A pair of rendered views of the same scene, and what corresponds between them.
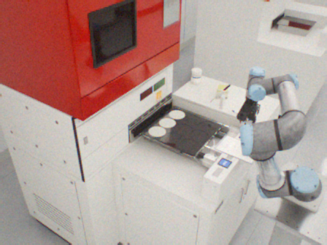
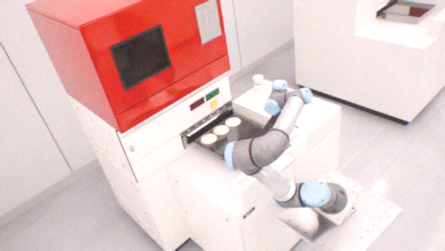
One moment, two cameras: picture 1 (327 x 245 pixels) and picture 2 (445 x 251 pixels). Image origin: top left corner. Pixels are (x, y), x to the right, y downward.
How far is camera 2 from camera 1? 0.68 m
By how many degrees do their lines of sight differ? 16
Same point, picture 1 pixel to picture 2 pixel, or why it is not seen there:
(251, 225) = not seen: hidden behind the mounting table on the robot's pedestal
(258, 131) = (237, 149)
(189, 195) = (222, 199)
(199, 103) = (253, 110)
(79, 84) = (111, 105)
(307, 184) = (315, 198)
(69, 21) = (91, 55)
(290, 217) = (311, 229)
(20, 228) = (114, 218)
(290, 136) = (261, 155)
